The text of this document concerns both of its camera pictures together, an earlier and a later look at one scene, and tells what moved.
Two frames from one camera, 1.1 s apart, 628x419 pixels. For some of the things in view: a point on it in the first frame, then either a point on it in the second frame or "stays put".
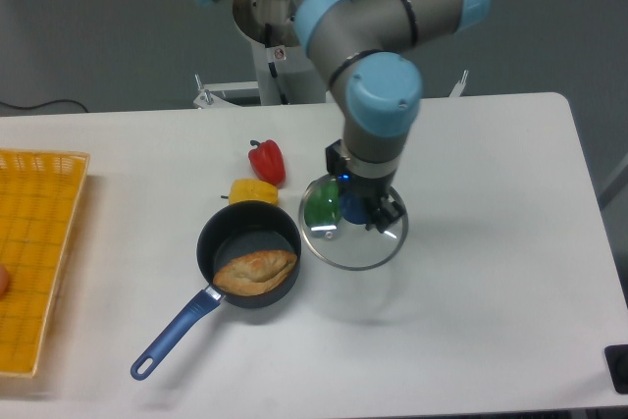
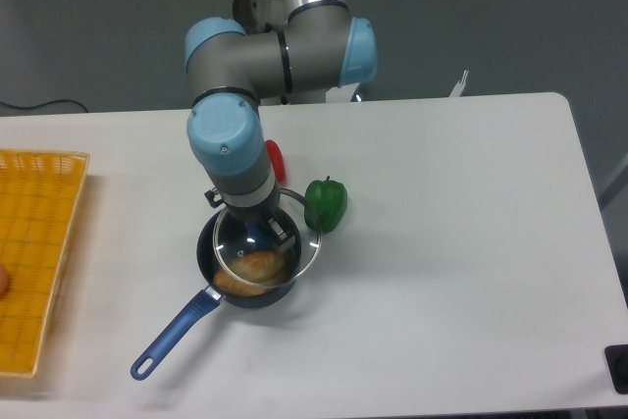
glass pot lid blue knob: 336,226 to 249,253
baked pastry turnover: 255,273 stays put
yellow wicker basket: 38,196 stays put
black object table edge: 616,356 stays put
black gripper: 374,189 to 257,216
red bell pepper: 268,161 stays put
